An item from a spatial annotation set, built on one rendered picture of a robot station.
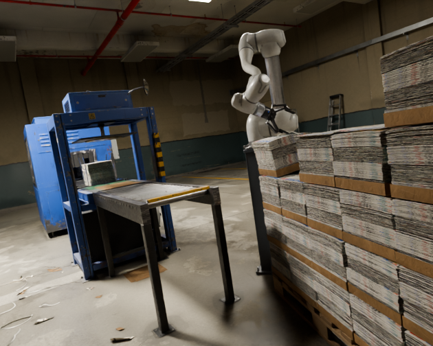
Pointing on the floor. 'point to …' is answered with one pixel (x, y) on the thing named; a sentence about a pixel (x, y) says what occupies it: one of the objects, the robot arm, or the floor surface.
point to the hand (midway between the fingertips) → (289, 122)
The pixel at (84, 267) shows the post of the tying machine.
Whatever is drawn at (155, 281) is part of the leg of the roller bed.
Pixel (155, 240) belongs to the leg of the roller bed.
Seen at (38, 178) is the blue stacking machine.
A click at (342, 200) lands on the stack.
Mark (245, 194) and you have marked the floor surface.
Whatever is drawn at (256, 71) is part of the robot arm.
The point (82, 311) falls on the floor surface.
